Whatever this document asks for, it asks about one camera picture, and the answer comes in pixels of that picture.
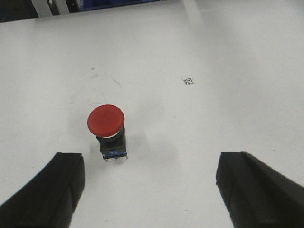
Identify small printed marker sticker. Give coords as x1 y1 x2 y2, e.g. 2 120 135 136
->
180 76 195 85

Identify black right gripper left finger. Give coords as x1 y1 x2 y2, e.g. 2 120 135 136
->
0 152 85 228

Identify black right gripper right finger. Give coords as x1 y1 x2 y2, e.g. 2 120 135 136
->
216 152 304 228

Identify red mushroom push button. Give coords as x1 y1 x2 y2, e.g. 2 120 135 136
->
87 104 128 161

